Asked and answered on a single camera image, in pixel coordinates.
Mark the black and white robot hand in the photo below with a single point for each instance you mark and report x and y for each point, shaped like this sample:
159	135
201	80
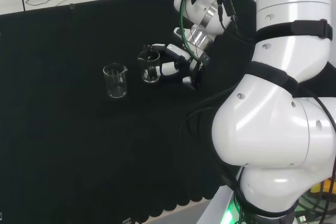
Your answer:
191	64

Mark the black bench cloth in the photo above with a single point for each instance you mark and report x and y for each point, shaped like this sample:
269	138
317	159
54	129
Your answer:
78	142

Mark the clear glass beaker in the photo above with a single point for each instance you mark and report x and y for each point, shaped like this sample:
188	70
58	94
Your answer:
115	82
145	62

